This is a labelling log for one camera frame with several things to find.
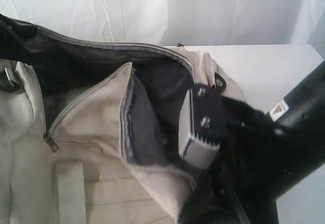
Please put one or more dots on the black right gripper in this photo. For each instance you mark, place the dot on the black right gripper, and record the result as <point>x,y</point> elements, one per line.
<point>226,191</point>

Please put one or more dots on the beige fabric duffel bag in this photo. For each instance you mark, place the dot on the beige fabric duffel bag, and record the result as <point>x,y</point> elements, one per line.
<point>89,130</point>

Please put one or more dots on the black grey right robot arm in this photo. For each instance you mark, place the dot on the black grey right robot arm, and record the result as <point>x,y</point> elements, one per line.
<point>296,145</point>

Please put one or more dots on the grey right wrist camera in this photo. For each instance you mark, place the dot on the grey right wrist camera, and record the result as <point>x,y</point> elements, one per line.
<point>202,126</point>

